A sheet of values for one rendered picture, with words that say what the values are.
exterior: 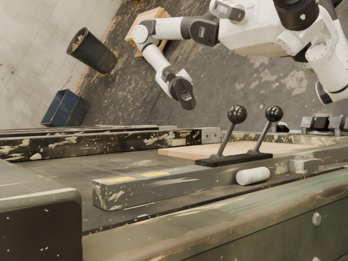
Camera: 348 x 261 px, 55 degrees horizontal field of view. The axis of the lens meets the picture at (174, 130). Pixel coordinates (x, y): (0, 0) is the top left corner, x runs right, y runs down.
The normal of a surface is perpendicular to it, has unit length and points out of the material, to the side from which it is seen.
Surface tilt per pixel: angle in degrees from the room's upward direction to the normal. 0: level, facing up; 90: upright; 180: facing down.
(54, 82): 90
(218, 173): 90
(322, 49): 7
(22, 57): 90
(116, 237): 60
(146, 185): 90
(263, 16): 23
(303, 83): 0
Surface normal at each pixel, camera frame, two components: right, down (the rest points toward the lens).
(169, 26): -0.48, 0.03
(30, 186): -0.01, -1.00
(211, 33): -0.46, 0.51
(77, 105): 0.65, 0.01
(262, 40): -0.60, 0.65
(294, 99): -0.67, -0.47
